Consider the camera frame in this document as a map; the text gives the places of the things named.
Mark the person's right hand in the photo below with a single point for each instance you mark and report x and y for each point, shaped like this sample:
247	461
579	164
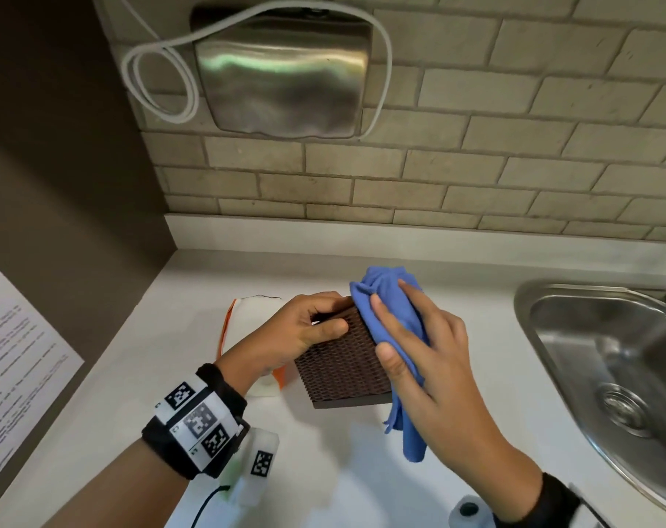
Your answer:
448	379

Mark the person's left hand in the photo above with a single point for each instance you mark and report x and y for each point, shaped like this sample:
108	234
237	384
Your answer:
264	340

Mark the person's right thumb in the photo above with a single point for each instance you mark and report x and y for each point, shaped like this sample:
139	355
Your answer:
389	360

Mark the person's right middle finger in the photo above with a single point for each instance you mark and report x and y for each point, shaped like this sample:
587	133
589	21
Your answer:
424	302

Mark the person's left thumb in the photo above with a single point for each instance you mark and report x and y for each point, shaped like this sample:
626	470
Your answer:
325	330

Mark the blue cloth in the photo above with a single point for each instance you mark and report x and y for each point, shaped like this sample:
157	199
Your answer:
407	324

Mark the brown woven box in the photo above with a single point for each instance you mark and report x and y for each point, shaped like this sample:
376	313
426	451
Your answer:
344	365

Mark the person's right forearm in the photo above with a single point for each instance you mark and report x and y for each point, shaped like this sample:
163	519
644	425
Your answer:
495	472

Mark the person's left forearm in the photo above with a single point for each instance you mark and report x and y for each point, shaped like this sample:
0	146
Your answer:
113	489

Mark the white and orange cloth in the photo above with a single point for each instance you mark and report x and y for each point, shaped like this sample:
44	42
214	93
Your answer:
245	318

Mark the black wristband with marker tags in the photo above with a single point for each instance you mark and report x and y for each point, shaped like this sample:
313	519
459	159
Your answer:
198	420

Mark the stainless steel sink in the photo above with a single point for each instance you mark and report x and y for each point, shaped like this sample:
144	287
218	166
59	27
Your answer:
597	346

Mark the metal sink drain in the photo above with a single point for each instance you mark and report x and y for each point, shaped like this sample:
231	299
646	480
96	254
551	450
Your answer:
625	409

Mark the printed paper notice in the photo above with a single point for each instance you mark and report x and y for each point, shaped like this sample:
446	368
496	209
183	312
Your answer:
19	368

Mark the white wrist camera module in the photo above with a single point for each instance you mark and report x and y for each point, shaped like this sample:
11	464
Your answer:
259	467

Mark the white round camera module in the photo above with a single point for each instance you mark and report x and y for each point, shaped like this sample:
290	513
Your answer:
469	512

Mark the stainless steel wall dispenser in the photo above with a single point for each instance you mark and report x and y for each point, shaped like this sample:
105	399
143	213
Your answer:
283	71

